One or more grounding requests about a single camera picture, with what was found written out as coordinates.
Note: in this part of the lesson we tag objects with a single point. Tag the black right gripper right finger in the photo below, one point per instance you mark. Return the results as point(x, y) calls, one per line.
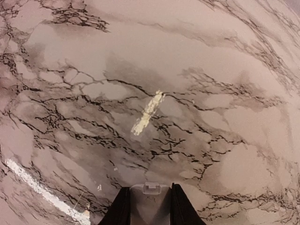
point(182, 211)

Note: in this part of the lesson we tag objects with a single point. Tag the white battery cover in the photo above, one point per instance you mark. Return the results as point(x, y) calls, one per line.
point(150, 204)

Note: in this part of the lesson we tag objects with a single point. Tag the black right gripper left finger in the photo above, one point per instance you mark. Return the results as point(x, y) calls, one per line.
point(120, 209)

